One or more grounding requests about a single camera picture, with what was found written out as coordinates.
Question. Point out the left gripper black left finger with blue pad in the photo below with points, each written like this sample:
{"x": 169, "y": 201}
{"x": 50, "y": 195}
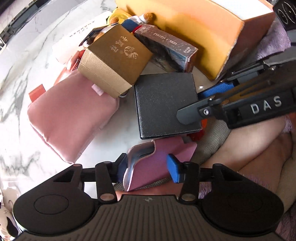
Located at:
{"x": 107, "y": 173}

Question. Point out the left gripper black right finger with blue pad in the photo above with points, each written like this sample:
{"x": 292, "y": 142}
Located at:
{"x": 186, "y": 173}

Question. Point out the photo card box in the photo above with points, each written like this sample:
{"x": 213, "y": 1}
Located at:
{"x": 169, "y": 52}

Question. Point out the gold patterned gift box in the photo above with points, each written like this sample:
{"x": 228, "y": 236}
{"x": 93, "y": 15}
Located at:
{"x": 115, "y": 61}

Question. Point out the red panda plush toy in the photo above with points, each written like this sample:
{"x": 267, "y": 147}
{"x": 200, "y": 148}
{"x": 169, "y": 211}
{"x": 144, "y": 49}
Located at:
{"x": 118, "y": 17}

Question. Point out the crocheted strawberry toy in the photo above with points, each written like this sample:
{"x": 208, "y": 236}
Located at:
{"x": 197, "y": 136}

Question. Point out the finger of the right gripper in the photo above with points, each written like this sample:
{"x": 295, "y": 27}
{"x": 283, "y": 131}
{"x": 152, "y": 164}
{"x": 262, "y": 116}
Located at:
{"x": 200, "y": 110}
{"x": 217, "y": 90}

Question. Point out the black square wallet box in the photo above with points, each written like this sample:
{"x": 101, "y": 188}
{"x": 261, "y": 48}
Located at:
{"x": 158, "y": 97}

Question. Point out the orange cardboard box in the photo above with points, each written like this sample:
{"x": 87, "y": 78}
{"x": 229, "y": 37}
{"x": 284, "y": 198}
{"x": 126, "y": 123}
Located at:
{"x": 223, "y": 31}

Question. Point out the pink satin pouch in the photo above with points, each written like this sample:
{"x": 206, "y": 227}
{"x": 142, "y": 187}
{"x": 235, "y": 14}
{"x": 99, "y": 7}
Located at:
{"x": 69, "y": 115}

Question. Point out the red small card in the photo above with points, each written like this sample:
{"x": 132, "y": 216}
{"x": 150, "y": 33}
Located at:
{"x": 37, "y": 92}

